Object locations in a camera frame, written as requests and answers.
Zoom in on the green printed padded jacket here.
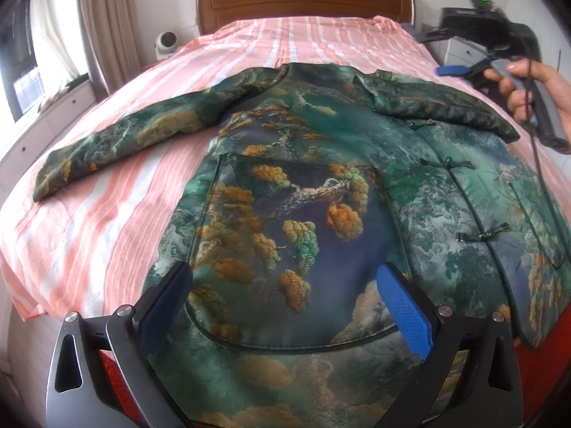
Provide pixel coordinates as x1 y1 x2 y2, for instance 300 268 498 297
33 63 571 428

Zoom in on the window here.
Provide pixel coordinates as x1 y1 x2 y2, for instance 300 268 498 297
0 0 90 122

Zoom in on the white nightstand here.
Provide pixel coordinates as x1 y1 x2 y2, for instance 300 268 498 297
444 38 492 70

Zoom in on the beige curtain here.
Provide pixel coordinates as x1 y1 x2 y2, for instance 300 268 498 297
76 0 149 95

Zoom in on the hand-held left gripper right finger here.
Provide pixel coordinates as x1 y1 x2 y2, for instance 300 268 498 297
376 263 524 428

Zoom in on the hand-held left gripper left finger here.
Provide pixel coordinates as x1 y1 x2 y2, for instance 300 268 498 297
46 261 195 428

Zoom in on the wooden headboard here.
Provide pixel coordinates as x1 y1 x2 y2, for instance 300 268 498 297
196 0 418 36

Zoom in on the white window bench cabinet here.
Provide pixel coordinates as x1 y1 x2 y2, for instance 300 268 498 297
0 78 110 174

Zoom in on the person's right hand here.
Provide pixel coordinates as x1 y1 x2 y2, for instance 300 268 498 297
484 60 571 144

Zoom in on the pink striped bed sheet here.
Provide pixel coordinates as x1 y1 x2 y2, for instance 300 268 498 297
0 15 571 322

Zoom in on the small white fan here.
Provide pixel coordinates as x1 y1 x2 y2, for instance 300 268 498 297
154 31 180 60

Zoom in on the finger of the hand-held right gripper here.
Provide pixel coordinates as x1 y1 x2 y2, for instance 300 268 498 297
436 55 497 77
418 28 452 44

